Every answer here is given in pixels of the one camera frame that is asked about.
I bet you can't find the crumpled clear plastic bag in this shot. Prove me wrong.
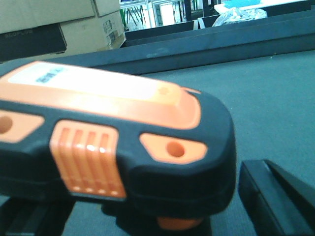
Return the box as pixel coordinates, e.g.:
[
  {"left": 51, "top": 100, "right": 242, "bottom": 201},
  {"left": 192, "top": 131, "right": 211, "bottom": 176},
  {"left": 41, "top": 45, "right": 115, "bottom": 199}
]
[{"left": 212, "top": 7, "right": 268, "bottom": 27}]

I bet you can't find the blue tray on table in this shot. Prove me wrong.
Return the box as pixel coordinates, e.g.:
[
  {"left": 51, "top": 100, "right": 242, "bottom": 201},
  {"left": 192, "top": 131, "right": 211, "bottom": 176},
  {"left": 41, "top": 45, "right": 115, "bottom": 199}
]
[{"left": 223, "top": 0, "right": 261, "bottom": 9}]

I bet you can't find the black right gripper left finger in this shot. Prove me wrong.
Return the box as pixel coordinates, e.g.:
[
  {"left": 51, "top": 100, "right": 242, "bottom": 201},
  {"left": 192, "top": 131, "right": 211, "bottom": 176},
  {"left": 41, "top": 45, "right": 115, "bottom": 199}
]
[{"left": 0, "top": 198, "right": 74, "bottom": 236}]

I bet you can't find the dark raised table edge rail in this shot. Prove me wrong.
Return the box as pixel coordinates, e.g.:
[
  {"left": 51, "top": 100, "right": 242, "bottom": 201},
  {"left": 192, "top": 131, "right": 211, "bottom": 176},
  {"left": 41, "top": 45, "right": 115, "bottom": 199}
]
[{"left": 54, "top": 9, "right": 315, "bottom": 75}]

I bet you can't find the large cardboard box with black print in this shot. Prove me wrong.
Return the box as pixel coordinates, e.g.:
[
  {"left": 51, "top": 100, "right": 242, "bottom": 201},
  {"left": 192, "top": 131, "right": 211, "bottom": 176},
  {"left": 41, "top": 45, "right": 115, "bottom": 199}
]
[{"left": 0, "top": 0, "right": 126, "bottom": 62}]

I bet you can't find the orange black barcode scanner gun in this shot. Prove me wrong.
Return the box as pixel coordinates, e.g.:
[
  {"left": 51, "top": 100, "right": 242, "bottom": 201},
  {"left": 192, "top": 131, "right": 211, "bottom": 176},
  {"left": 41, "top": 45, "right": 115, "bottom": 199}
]
[{"left": 0, "top": 61, "right": 237, "bottom": 231}]

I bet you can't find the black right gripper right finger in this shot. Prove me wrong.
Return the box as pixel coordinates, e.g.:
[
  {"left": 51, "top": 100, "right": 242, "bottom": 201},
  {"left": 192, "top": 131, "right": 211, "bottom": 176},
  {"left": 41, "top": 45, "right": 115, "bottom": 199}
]
[{"left": 238, "top": 159, "right": 315, "bottom": 236}]

